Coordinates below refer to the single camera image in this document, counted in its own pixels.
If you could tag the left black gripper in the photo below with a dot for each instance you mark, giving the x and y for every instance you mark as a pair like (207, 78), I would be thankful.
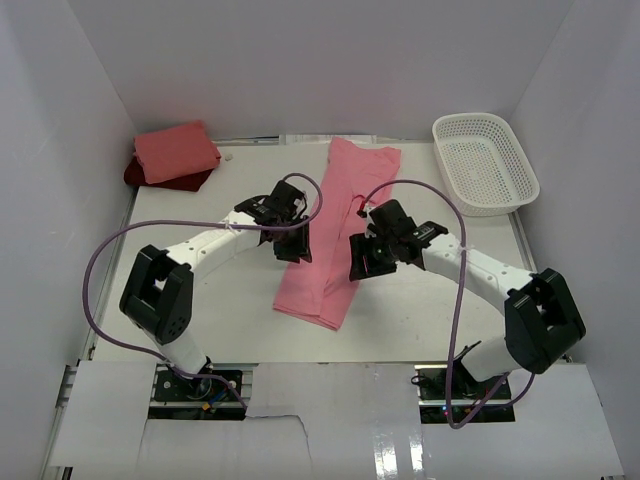
(301, 247)

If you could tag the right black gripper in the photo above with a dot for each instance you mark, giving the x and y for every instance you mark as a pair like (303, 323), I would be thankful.
(359, 248)

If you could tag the pink t-shirt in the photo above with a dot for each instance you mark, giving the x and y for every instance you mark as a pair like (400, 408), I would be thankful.
(320, 292)

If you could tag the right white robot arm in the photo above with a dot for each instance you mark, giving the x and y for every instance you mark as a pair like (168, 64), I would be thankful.
(541, 319)

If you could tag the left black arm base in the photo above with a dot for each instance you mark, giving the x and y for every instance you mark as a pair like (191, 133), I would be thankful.
(177, 398)

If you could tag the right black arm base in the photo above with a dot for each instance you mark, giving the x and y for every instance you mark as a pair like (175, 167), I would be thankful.
(429, 381)

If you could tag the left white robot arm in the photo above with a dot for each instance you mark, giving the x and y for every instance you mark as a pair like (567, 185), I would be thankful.
(158, 294)

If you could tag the coral folded t-shirt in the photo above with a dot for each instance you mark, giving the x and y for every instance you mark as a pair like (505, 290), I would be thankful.
(175, 152)

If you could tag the white plastic basket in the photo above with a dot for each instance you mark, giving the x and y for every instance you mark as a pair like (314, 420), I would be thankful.
(484, 168)

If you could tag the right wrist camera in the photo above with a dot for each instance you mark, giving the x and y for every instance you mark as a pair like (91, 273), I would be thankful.
(388, 220)

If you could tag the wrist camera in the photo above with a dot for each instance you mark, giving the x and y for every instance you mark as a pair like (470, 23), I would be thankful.
(285, 199)
(388, 220)

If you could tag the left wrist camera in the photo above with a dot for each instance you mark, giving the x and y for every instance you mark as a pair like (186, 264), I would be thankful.
(285, 199)

